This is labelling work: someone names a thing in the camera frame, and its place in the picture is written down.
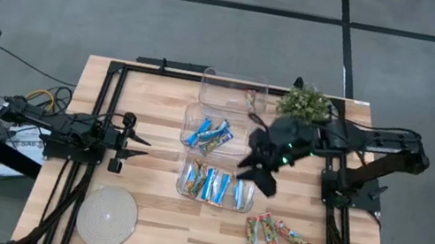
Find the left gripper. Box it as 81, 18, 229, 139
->
98, 107, 157, 179

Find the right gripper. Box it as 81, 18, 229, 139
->
232, 109, 324, 206

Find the red granola bar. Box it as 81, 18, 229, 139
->
241, 214, 268, 244
242, 88, 260, 114
270, 217, 317, 244
253, 210, 289, 244

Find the clear plastic bin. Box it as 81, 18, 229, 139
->
177, 99, 259, 164
196, 65, 273, 118
172, 148, 263, 216

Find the round woven placemat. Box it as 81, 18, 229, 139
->
72, 180, 143, 244

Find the small green potted plant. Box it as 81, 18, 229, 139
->
274, 79, 337, 127

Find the long black bar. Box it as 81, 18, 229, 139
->
134, 52, 214, 77

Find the white printed paper sheet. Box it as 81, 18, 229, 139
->
0, 118, 54, 185

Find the small white label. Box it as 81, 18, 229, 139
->
352, 98, 372, 109

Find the yellow cable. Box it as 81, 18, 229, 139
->
24, 86, 58, 113

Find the thin black cable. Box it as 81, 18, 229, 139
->
0, 45, 82, 88

